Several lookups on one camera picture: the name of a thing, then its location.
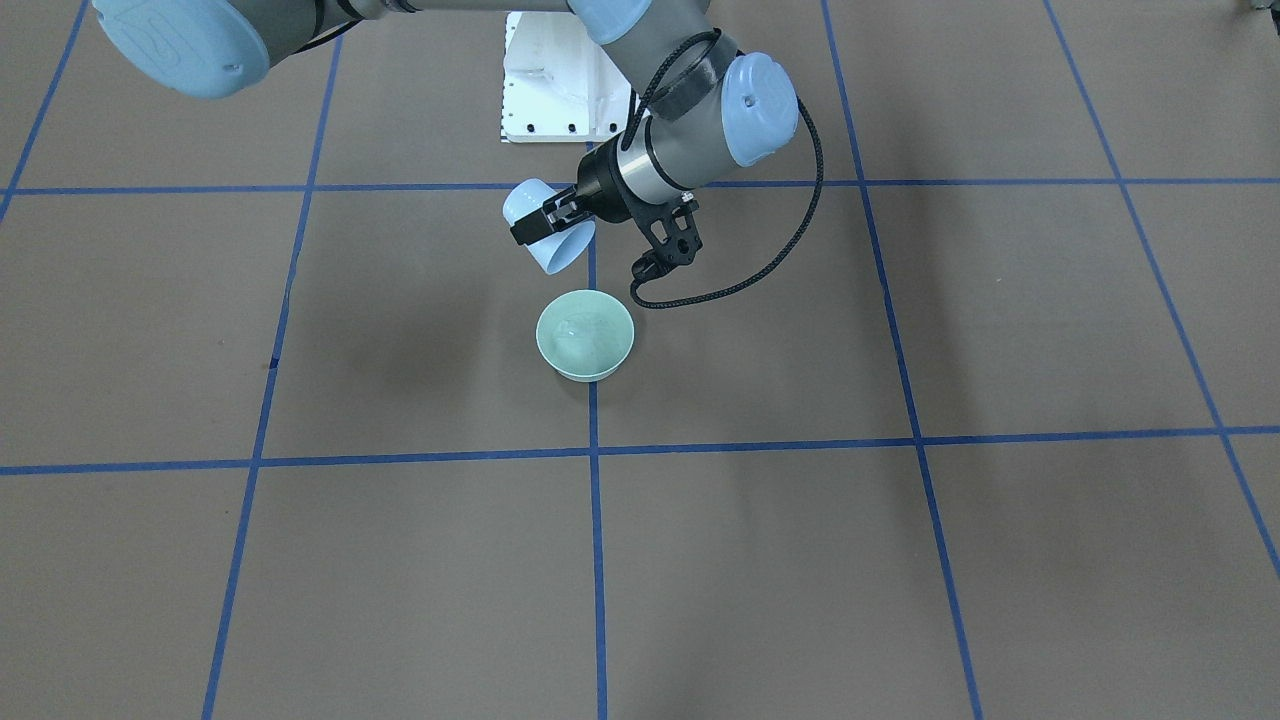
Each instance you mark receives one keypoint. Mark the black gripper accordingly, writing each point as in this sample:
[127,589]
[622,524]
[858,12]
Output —
[598,186]

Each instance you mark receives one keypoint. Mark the light blue cup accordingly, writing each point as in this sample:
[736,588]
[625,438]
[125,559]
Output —
[553,225]

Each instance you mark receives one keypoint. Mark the light green bowl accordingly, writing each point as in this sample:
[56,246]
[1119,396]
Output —
[585,335]

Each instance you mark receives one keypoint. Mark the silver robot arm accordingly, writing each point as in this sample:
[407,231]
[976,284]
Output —
[670,102]

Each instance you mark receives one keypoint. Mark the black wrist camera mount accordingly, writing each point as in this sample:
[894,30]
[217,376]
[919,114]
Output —
[671,232]

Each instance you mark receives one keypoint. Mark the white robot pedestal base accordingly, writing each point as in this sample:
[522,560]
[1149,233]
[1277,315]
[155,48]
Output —
[558,86]

